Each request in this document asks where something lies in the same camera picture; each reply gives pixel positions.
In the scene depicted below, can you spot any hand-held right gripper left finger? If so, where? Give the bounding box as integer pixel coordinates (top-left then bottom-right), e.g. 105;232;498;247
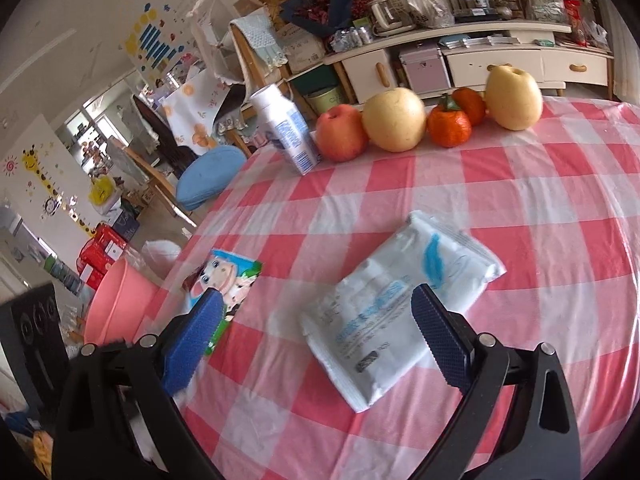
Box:
50;287;226;480

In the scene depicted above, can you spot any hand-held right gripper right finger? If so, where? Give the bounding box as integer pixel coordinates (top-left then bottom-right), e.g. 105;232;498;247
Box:
410;283;583;480

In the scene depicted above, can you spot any white soft tissue pack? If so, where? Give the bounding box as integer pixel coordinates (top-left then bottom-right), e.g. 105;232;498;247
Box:
300;210;507;413

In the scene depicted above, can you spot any pink plastic bin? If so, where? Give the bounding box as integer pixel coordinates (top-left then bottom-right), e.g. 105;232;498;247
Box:
82;259;161;348

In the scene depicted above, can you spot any green cartoon-print foil packet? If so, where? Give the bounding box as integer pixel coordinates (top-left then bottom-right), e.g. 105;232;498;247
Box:
181;249;264;356

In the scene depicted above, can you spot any white plastic bin liner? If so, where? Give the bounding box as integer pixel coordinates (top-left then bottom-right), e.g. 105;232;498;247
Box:
142;240;182;281

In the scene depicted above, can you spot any stack of red boxes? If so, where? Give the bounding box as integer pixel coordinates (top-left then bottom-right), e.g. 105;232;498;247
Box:
76;224;130;287

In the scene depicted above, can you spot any dark blue box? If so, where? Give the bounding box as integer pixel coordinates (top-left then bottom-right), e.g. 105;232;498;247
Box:
111;207;142;241

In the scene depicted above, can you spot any yellow plastic bag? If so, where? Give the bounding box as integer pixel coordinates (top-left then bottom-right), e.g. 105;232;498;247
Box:
89;176;117;205

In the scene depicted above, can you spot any pink checked tablecloth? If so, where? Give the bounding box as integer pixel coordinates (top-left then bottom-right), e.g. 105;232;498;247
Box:
135;95;640;480

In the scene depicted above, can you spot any blue cushioned stool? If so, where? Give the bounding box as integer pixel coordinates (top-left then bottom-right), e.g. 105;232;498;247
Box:
175;145;248;211

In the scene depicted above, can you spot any light wooden chair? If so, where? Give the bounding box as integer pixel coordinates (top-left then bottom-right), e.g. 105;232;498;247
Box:
107;137;196;228

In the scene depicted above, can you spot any dark wooden chair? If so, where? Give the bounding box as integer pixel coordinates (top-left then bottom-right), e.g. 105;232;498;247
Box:
131;95;196;176

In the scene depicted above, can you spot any orange tangerine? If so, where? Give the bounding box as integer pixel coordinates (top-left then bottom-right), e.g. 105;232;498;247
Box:
426;94;473;149
452;87;487;127

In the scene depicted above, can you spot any large yellow pear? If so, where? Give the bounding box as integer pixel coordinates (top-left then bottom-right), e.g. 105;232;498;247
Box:
361;87;427;153

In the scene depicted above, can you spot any red apple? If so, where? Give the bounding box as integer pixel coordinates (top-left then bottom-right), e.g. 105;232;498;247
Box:
314;104;371;163

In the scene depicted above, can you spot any white plastic bottle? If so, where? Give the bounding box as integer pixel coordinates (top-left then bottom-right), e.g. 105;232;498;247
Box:
249;84;323;176

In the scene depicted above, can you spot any orange-print white cloth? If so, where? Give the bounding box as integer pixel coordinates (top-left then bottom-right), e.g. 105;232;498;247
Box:
162;72;228;156

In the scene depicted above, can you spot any small yellow pear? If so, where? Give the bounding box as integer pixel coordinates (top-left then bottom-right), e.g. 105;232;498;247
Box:
484;65;544;132

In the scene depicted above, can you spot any pale green waste bin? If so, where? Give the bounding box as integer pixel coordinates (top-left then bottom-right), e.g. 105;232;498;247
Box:
306;86;346;116

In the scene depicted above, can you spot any pink storage box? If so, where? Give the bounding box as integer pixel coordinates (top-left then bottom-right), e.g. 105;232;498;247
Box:
398;42;452;95

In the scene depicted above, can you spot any cream television cabinet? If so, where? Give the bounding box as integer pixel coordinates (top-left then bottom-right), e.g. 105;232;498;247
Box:
287;22;616;106

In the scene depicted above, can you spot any wooden chair with cloths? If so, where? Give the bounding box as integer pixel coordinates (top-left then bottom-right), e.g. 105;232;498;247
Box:
187;0;301;156

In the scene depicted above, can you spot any dark blue flower bouquet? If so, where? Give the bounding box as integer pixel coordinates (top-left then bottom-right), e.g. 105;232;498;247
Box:
279;0;353;38

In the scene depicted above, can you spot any giraffe height wall sticker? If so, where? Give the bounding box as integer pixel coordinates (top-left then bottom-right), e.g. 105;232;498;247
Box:
20;144;98;238

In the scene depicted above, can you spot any colourful wall sticker chart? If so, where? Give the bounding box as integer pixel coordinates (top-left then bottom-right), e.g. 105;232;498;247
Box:
122;2;187;72

